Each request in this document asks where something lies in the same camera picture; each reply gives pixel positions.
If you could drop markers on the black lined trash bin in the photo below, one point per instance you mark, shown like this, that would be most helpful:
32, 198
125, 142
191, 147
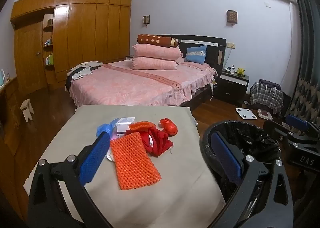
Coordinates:
250, 135

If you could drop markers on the beige garment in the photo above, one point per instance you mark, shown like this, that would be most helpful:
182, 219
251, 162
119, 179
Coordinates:
92, 63

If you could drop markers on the pink bedspread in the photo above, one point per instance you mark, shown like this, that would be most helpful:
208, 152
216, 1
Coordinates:
125, 85

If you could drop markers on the small shelf bottles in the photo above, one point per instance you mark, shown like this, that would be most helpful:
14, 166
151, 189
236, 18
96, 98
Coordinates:
48, 42

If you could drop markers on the small brown shelf box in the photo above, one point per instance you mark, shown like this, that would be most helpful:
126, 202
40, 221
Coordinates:
50, 21

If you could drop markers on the wooden wardrobe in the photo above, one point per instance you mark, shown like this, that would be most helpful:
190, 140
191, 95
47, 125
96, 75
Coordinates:
87, 30

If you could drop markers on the white cardboard box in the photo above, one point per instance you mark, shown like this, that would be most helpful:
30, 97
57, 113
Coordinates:
125, 124

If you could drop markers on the wooden sideboard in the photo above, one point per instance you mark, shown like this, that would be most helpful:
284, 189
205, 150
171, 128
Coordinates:
10, 108

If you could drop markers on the white bottle with dark cap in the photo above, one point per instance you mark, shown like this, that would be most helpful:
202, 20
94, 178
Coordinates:
233, 69

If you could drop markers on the dark patterned curtain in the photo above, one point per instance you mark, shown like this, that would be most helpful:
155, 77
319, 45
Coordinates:
307, 43

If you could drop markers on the green bottle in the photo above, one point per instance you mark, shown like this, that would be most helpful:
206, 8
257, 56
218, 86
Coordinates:
51, 59

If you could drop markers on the dark wooden bed frame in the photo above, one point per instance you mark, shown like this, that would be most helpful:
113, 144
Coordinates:
212, 50

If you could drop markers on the orange knitted cloth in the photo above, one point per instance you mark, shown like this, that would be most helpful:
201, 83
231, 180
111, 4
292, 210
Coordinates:
132, 163

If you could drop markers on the small wooden stool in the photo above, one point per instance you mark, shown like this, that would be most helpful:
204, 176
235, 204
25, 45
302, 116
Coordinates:
27, 108

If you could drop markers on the white garment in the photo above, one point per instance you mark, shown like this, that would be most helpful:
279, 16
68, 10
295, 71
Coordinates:
80, 74

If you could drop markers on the white bathroom scale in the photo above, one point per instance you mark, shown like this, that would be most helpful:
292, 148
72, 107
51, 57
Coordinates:
246, 113

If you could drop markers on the blue plastic bag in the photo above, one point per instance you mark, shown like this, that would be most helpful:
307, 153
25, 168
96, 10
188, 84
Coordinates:
105, 128

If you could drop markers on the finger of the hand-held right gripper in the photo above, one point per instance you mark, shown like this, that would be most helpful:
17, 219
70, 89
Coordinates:
296, 121
275, 130

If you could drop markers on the small dark nightstand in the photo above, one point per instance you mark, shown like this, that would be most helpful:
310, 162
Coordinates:
129, 58

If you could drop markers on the small white device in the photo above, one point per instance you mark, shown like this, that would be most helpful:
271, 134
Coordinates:
227, 69

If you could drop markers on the black chair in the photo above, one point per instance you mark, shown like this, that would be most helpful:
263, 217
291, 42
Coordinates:
286, 103

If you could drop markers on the brown dotted bolster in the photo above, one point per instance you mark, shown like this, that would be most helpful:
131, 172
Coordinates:
155, 40

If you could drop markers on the pink folded quilt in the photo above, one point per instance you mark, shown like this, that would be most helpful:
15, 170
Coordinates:
155, 64
157, 51

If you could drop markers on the yellow plush toy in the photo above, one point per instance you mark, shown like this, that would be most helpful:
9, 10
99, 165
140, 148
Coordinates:
240, 71

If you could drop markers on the wooden door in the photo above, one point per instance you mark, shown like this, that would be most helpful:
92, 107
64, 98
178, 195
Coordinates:
27, 63

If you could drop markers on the plaid cloth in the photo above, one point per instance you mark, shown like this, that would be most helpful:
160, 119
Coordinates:
266, 98

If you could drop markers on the small brown wall lamp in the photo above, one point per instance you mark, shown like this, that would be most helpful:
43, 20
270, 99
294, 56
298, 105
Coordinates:
146, 19

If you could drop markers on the large brown wall lamp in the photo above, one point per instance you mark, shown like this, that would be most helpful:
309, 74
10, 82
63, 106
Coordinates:
231, 16

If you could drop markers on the dark garment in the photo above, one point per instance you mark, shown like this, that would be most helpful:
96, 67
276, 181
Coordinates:
68, 83

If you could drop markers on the brown flat scale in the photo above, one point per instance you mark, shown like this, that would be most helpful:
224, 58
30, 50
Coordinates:
265, 113

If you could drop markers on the blue pillow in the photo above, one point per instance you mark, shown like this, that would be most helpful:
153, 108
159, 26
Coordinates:
196, 54

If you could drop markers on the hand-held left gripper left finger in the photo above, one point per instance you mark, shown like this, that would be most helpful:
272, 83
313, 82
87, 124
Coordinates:
92, 160

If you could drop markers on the small orange foam net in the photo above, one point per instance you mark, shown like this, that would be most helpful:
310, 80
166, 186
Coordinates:
142, 126

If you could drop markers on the red knit cloth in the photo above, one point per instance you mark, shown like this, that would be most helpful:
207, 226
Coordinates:
160, 143

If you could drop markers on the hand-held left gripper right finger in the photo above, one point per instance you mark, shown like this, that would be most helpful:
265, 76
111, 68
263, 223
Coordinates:
226, 160

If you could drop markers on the light blue kettle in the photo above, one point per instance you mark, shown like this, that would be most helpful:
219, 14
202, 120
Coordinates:
2, 78

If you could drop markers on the dark nightstand with white drawer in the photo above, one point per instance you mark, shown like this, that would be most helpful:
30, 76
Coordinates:
230, 88

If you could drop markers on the white wrapper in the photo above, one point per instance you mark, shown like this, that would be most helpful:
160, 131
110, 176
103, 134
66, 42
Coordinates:
110, 156

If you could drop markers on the red plastic bag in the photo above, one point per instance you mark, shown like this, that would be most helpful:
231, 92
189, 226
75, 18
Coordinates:
168, 126

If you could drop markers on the beige wall socket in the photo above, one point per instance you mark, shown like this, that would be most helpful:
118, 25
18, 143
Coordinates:
230, 45

